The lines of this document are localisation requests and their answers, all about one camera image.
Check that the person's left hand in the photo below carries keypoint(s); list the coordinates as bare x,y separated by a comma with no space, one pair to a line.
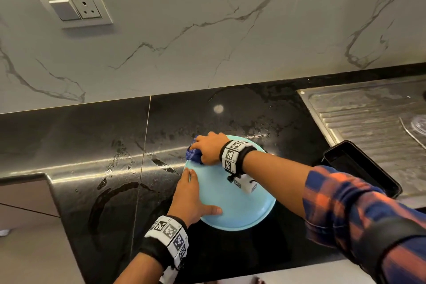
186,200

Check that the person's right hand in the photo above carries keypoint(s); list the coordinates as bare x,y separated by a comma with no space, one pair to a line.
210,147

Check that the blue striped cloth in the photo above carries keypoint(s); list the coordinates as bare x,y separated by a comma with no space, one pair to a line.
193,155

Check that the teal plate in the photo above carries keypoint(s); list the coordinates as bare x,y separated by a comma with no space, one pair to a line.
236,207

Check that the right wrist marker band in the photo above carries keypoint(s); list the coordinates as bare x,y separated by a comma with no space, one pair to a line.
234,156

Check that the wrist marker band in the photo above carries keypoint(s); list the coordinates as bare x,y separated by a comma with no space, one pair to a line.
165,240
234,156

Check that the left wrist marker band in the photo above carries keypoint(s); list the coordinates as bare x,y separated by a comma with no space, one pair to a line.
165,240

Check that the black plastic tray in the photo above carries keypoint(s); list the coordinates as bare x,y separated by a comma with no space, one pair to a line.
366,167

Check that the brown lower drawer unit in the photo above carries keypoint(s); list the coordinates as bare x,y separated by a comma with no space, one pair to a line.
23,204

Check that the steel sink drainboard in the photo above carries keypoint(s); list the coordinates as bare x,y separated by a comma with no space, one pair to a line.
373,121

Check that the blue orange plaid shirt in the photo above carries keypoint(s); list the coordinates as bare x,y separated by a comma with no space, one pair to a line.
366,227

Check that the white paper sheet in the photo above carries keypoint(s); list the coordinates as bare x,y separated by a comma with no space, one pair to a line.
5,232

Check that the thin grey stick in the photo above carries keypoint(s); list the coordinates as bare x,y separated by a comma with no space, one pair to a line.
411,132

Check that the clear plastic lid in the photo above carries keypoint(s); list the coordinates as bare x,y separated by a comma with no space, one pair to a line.
419,124

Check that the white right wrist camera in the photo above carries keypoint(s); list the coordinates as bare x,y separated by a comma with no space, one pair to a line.
245,183

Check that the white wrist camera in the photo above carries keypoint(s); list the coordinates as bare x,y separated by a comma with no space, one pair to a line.
168,275
245,183

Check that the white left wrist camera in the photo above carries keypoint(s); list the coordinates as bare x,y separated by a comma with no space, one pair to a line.
168,275

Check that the white wall socket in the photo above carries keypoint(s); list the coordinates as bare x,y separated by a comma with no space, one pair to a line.
74,6

